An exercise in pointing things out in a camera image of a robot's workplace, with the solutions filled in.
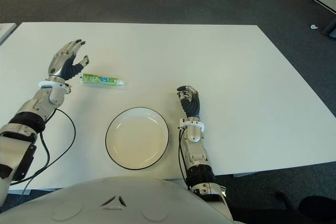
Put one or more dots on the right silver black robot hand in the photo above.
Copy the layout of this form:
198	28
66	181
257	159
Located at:
191	104

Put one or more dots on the small white side table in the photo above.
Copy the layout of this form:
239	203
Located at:
5	31

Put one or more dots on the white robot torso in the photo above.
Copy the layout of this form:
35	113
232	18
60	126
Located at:
115	203

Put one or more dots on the dark grey chair base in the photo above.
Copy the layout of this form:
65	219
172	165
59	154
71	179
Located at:
330	28

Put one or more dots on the green white toothpaste tube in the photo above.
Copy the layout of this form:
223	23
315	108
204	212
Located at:
97	79

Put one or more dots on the black chair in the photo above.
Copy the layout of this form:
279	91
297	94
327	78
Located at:
315	209

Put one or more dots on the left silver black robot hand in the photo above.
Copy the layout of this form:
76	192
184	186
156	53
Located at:
59	61

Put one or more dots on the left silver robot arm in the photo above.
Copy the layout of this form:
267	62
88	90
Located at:
29	103

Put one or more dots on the white paper scrap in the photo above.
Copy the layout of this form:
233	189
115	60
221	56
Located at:
314	26

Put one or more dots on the white plate with black rim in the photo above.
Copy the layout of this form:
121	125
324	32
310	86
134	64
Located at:
136	140

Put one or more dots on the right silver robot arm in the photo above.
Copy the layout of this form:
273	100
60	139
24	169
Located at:
195	150

